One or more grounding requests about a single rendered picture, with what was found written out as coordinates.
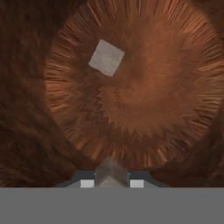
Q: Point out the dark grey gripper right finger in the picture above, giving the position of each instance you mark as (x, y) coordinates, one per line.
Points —
(140, 178)

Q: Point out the brown wooden bowl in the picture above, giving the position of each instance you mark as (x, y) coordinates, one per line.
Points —
(137, 96)

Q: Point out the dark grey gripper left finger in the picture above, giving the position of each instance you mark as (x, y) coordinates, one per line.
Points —
(84, 178)

